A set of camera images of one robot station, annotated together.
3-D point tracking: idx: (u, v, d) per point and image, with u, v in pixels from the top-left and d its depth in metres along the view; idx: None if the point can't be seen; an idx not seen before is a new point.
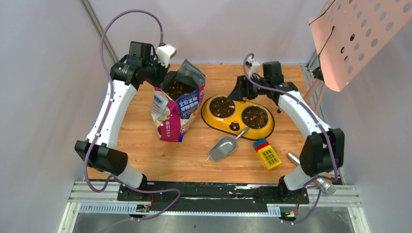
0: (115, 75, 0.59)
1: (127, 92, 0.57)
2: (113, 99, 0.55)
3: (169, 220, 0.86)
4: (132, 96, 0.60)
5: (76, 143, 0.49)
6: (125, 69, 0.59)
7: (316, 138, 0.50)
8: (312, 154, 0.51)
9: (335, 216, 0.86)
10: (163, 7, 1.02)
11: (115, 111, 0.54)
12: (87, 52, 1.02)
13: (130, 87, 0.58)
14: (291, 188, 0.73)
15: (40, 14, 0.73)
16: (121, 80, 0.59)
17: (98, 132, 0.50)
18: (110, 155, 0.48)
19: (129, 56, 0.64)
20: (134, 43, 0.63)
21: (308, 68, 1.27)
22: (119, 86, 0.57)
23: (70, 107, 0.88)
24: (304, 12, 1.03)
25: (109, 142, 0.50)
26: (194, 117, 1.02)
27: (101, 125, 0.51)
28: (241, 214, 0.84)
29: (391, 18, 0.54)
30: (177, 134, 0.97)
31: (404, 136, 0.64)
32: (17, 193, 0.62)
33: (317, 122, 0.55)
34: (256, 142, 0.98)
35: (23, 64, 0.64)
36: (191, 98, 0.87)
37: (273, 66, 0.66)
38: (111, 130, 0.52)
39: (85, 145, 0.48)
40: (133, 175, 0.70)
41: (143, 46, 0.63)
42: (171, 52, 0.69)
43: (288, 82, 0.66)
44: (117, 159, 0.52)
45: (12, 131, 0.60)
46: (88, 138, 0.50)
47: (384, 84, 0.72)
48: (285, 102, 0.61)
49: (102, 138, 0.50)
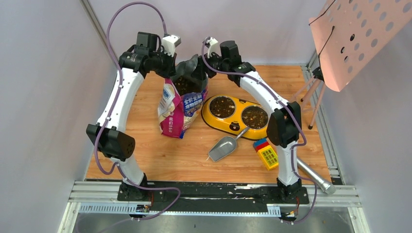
0: (123, 64, 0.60)
1: (135, 80, 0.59)
2: (123, 86, 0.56)
3: (168, 220, 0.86)
4: (140, 85, 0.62)
5: (87, 126, 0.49)
6: (133, 58, 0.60)
7: (278, 114, 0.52)
8: (277, 127, 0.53)
9: (336, 216, 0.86)
10: (163, 8, 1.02)
11: (124, 96, 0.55)
12: (87, 52, 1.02)
13: (139, 75, 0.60)
14: (288, 182, 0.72)
15: (41, 15, 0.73)
16: (129, 68, 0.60)
17: (108, 116, 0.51)
18: (120, 138, 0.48)
19: (137, 46, 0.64)
20: (141, 33, 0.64)
21: (308, 68, 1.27)
22: (128, 74, 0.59)
23: (70, 107, 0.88)
24: (304, 12, 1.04)
25: (119, 126, 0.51)
26: (196, 116, 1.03)
27: (111, 110, 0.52)
28: (241, 214, 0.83)
29: (391, 18, 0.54)
30: (179, 130, 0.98)
31: (404, 137, 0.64)
32: (17, 194, 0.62)
33: (277, 99, 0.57)
34: (256, 142, 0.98)
35: (23, 64, 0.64)
36: (196, 96, 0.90)
37: (231, 50, 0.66)
38: (120, 115, 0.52)
39: (96, 129, 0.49)
40: (135, 170, 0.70)
41: (149, 36, 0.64)
42: (175, 41, 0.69)
43: (246, 63, 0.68)
44: (126, 143, 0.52)
45: (13, 132, 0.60)
46: (98, 122, 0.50)
47: (384, 85, 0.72)
48: (247, 84, 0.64)
49: (112, 122, 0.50)
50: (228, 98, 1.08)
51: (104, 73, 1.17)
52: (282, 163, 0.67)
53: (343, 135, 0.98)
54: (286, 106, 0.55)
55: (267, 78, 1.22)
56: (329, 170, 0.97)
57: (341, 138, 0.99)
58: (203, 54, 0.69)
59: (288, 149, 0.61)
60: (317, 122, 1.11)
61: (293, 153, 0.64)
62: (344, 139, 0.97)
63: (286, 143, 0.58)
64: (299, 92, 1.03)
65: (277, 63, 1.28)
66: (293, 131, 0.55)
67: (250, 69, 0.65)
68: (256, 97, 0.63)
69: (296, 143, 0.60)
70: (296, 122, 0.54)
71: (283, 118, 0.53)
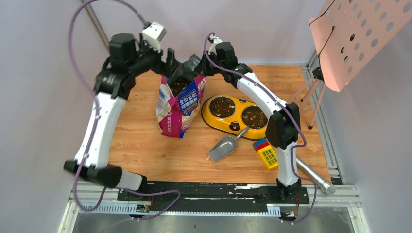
0: (101, 88, 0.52)
1: (114, 107, 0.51)
2: (100, 116, 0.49)
3: (169, 221, 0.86)
4: (121, 108, 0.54)
5: (64, 163, 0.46)
6: (110, 80, 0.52)
7: (277, 115, 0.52)
8: (276, 129, 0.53)
9: (335, 216, 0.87)
10: (163, 8, 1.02)
11: (102, 129, 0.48)
12: (87, 52, 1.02)
13: (118, 101, 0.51)
14: (288, 183, 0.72)
15: (41, 15, 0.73)
16: (108, 92, 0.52)
17: (86, 153, 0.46)
18: (99, 177, 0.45)
19: (111, 60, 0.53)
20: (112, 43, 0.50)
21: (308, 68, 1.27)
22: (105, 99, 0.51)
23: (70, 107, 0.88)
24: (304, 12, 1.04)
25: (99, 163, 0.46)
26: (195, 115, 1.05)
27: (89, 145, 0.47)
28: (241, 214, 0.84)
29: (390, 18, 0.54)
30: (179, 130, 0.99)
31: (404, 137, 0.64)
32: (17, 194, 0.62)
33: (275, 100, 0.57)
34: (256, 142, 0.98)
35: (23, 64, 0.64)
36: (190, 95, 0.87)
37: (228, 51, 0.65)
38: (99, 149, 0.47)
39: (74, 167, 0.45)
40: (131, 181, 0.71)
41: (123, 46, 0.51)
42: (158, 35, 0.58)
43: (243, 64, 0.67)
44: (106, 178, 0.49)
45: (13, 131, 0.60)
46: (76, 158, 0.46)
47: (384, 85, 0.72)
48: (244, 85, 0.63)
49: (91, 159, 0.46)
50: (228, 98, 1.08)
51: None
52: (281, 164, 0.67)
53: (343, 135, 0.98)
54: (284, 107, 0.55)
55: (267, 78, 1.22)
56: (329, 170, 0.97)
57: (342, 138, 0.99)
58: (205, 50, 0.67)
59: (288, 150, 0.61)
60: (317, 122, 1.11)
61: (292, 154, 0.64)
62: (344, 139, 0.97)
63: (285, 144, 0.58)
64: (299, 92, 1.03)
65: (277, 63, 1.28)
66: (292, 132, 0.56)
67: (247, 71, 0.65)
68: (254, 100, 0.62)
69: (295, 144, 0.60)
70: (295, 123, 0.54)
71: (282, 119, 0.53)
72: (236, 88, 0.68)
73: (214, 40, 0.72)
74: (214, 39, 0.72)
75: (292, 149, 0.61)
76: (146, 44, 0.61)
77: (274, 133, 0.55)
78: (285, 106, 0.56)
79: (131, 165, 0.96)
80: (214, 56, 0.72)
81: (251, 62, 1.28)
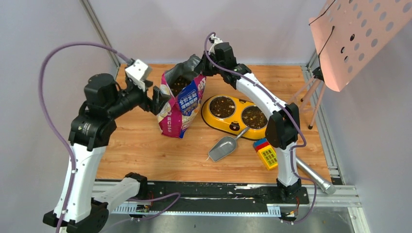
0: (76, 136, 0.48)
1: (91, 158, 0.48)
2: (77, 170, 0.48)
3: (168, 220, 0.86)
4: (101, 154, 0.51)
5: (44, 218, 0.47)
6: (84, 129, 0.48)
7: (276, 116, 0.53)
8: (275, 129, 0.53)
9: (335, 216, 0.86)
10: (163, 8, 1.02)
11: (79, 183, 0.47)
12: (87, 52, 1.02)
13: (96, 150, 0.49)
14: (288, 183, 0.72)
15: (39, 15, 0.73)
16: (83, 142, 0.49)
17: (64, 208, 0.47)
18: (79, 231, 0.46)
19: (89, 104, 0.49)
20: (88, 90, 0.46)
21: (308, 68, 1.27)
22: (81, 152, 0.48)
23: (69, 107, 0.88)
24: (303, 12, 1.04)
25: (78, 217, 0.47)
26: (195, 115, 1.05)
27: (66, 200, 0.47)
28: (241, 214, 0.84)
29: (390, 18, 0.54)
30: (179, 130, 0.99)
31: (404, 137, 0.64)
32: (16, 193, 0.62)
33: (274, 101, 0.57)
34: (256, 142, 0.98)
35: (22, 64, 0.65)
36: (190, 95, 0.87)
37: (227, 52, 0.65)
38: (77, 204, 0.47)
39: (52, 222, 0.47)
40: (128, 191, 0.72)
41: (99, 93, 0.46)
42: (141, 74, 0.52)
43: (242, 65, 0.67)
44: (90, 226, 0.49)
45: (11, 131, 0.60)
46: (56, 213, 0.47)
47: (384, 85, 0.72)
48: (243, 86, 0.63)
49: (69, 214, 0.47)
50: (228, 98, 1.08)
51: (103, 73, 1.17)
52: (281, 165, 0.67)
53: (343, 135, 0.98)
54: (284, 108, 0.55)
55: (267, 78, 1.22)
56: (329, 170, 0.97)
57: (342, 138, 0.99)
58: (206, 50, 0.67)
59: (288, 150, 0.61)
60: (317, 122, 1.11)
61: (292, 154, 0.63)
62: (344, 140, 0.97)
63: (285, 144, 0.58)
64: (299, 92, 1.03)
65: (277, 63, 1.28)
66: (292, 132, 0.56)
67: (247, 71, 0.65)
68: (253, 100, 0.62)
69: (295, 144, 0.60)
70: (295, 124, 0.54)
71: (282, 120, 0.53)
72: (235, 89, 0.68)
73: (214, 40, 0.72)
74: (213, 40, 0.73)
75: (292, 149, 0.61)
76: (130, 81, 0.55)
77: (274, 133, 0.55)
78: (285, 106, 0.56)
79: (131, 165, 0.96)
80: (213, 56, 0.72)
81: (251, 62, 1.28)
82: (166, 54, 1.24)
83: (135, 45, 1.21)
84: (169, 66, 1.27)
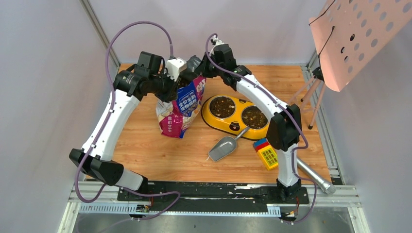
0: (119, 85, 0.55)
1: (128, 104, 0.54)
2: (113, 110, 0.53)
3: (168, 220, 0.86)
4: (134, 107, 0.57)
5: (71, 151, 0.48)
6: (128, 79, 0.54)
7: (277, 118, 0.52)
8: (277, 131, 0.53)
9: (335, 216, 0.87)
10: (163, 7, 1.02)
11: (113, 123, 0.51)
12: (87, 52, 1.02)
13: (133, 99, 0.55)
14: (288, 184, 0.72)
15: (38, 14, 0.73)
16: (124, 90, 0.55)
17: (94, 143, 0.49)
18: (103, 169, 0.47)
19: (137, 66, 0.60)
20: (145, 53, 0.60)
21: (308, 68, 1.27)
22: (121, 96, 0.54)
23: (71, 107, 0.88)
24: (304, 11, 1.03)
25: (103, 155, 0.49)
26: (195, 116, 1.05)
27: (97, 136, 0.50)
28: (241, 214, 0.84)
29: (390, 18, 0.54)
30: (179, 130, 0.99)
31: (404, 137, 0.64)
32: (17, 193, 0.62)
33: (275, 102, 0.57)
34: (256, 142, 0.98)
35: (22, 64, 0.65)
36: (189, 97, 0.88)
37: (226, 54, 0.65)
38: (106, 142, 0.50)
39: (79, 155, 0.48)
40: (129, 185, 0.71)
41: (153, 57, 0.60)
42: (180, 64, 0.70)
43: (242, 66, 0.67)
44: (109, 172, 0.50)
45: (11, 133, 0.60)
46: (84, 147, 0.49)
47: (384, 84, 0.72)
48: (244, 87, 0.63)
49: (97, 150, 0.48)
50: (228, 98, 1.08)
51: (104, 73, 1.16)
52: (282, 166, 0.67)
53: (342, 135, 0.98)
54: (285, 108, 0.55)
55: (267, 78, 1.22)
56: (329, 170, 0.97)
57: (341, 139, 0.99)
58: (206, 51, 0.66)
59: (290, 152, 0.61)
60: (317, 122, 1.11)
61: (293, 155, 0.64)
62: (343, 140, 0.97)
63: (287, 146, 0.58)
64: (299, 92, 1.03)
65: (277, 63, 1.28)
66: (294, 134, 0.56)
67: (247, 72, 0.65)
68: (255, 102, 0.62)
69: (296, 146, 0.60)
70: (296, 125, 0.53)
71: (283, 121, 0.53)
72: (236, 91, 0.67)
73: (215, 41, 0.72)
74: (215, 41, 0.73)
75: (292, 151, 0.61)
76: (165, 71, 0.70)
77: (276, 134, 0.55)
78: (287, 107, 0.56)
79: (131, 165, 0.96)
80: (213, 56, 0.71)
81: (251, 63, 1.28)
82: (166, 54, 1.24)
83: (136, 45, 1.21)
84: None
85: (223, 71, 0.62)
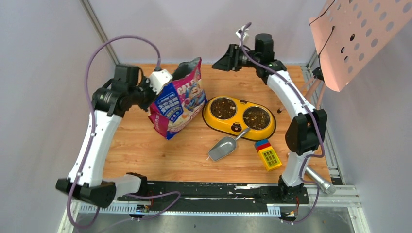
0: (97, 105, 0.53)
1: (111, 124, 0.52)
2: (95, 133, 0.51)
3: (168, 220, 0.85)
4: (117, 124, 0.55)
5: (59, 182, 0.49)
6: (107, 97, 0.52)
7: (300, 119, 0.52)
8: (297, 133, 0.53)
9: (336, 217, 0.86)
10: (162, 7, 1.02)
11: (97, 146, 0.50)
12: (87, 51, 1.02)
13: (114, 117, 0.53)
14: (290, 183, 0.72)
15: (38, 14, 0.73)
16: (104, 109, 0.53)
17: (80, 171, 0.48)
18: (92, 196, 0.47)
19: (114, 81, 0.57)
20: (119, 66, 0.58)
21: (308, 68, 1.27)
22: (101, 117, 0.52)
23: (71, 107, 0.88)
24: (304, 11, 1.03)
25: (92, 182, 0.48)
26: (185, 120, 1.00)
27: (83, 163, 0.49)
28: (241, 214, 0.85)
29: (391, 18, 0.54)
30: (164, 131, 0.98)
31: (403, 137, 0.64)
32: (16, 193, 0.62)
33: (302, 103, 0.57)
34: (258, 142, 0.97)
35: (21, 63, 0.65)
36: (170, 100, 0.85)
37: (266, 44, 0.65)
38: (93, 168, 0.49)
39: (66, 185, 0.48)
40: (130, 187, 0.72)
41: (129, 69, 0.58)
42: (166, 80, 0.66)
43: (277, 62, 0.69)
44: (101, 196, 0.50)
45: (11, 132, 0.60)
46: (70, 176, 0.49)
47: (384, 84, 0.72)
48: (274, 82, 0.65)
49: (84, 177, 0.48)
50: (229, 99, 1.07)
51: (103, 73, 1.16)
52: (290, 165, 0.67)
53: (342, 135, 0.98)
54: (311, 112, 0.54)
55: None
56: (329, 170, 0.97)
57: (341, 139, 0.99)
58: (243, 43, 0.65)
59: (303, 157, 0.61)
60: None
61: (305, 161, 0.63)
62: (343, 140, 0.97)
63: (302, 151, 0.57)
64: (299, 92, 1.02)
65: None
66: (314, 140, 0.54)
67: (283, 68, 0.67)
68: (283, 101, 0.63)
69: (311, 154, 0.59)
70: (318, 131, 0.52)
71: (305, 123, 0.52)
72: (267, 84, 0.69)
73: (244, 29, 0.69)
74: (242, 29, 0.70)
75: (308, 157, 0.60)
76: (147, 81, 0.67)
77: (295, 137, 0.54)
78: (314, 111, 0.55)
79: (131, 165, 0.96)
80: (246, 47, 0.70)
81: None
82: (166, 53, 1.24)
83: (136, 45, 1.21)
84: (169, 66, 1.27)
85: (262, 66, 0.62)
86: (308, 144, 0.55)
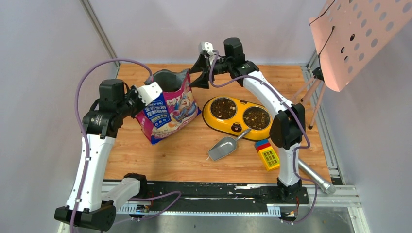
0: (89, 128, 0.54)
1: (104, 146, 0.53)
2: (91, 158, 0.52)
3: (168, 220, 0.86)
4: (111, 145, 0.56)
5: (57, 212, 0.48)
6: (98, 120, 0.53)
7: (281, 115, 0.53)
8: (280, 129, 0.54)
9: (336, 217, 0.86)
10: (162, 7, 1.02)
11: (94, 170, 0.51)
12: (87, 51, 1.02)
13: (108, 139, 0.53)
14: (288, 183, 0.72)
15: (38, 14, 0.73)
16: (96, 132, 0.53)
17: (78, 197, 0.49)
18: (94, 220, 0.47)
19: (101, 101, 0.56)
20: (103, 86, 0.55)
21: (308, 68, 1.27)
22: (94, 141, 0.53)
23: (71, 107, 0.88)
24: (304, 11, 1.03)
25: (92, 206, 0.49)
26: (171, 130, 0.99)
27: (80, 189, 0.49)
28: (241, 214, 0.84)
29: (391, 18, 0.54)
30: (149, 135, 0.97)
31: (403, 137, 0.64)
32: (17, 192, 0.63)
33: (281, 100, 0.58)
34: (258, 142, 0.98)
35: (22, 63, 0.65)
36: (159, 106, 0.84)
37: (236, 49, 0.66)
38: (91, 192, 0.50)
39: (65, 214, 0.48)
40: (130, 189, 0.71)
41: (113, 88, 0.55)
42: (156, 95, 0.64)
43: (249, 62, 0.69)
44: (103, 218, 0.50)
45: (11, 132, 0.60)
46: (68, 205, 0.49)
47: (384, 84, 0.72)
48: (250, 84, 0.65)
49: (84, 203, 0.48)
50: (229, 99, 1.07)
51: (103, 73, 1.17)
52: (283, 165, 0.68)
53: (342, 135, 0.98)
54: (290, 107, 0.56)
55: (267, 78, 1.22)
56: (329, 170, 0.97)
57: (342, 139, 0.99)
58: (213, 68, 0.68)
59: (291, 151, 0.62)
60: (317, 122, 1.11)
61: (295, 155, 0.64)
62: (344, 140, 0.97)
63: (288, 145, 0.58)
64: (299, 92, 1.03)
65: (277, 63, 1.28)
66: (297, 133, 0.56)
67: (254, 68, 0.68)
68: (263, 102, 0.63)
69: (299, 145, 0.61)
70: (300, 124, 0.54)
71: (286, 119, 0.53)
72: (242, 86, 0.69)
73: (210, 52, 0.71)
74: (208, 51, 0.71)
75: (295, 149, 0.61)
76: (135, 91, 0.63)
77: (279, 133, 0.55)
78: (292, 106, 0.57)
79: (131, 166, 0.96)
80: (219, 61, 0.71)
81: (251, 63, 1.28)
82: (167, 53, 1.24)
83: (136, 45, 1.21)
84: (169, 66, 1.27)
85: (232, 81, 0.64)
86: (293, 138, 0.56)
